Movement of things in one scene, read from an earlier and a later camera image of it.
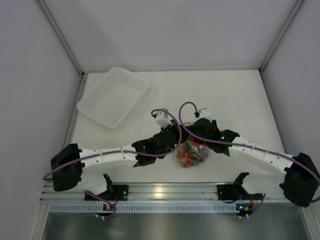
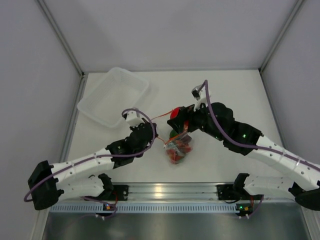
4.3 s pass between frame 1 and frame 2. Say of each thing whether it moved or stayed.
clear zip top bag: moved
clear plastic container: stayed
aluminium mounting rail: stayed
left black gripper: moved
